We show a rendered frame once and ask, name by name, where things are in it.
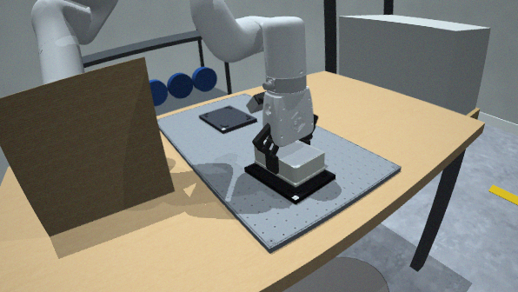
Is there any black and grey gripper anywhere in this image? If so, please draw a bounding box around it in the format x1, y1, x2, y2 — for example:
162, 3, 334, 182
252, 86, 318, 174

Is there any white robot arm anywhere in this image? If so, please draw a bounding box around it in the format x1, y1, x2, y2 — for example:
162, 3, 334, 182
31, 0, 307, 94

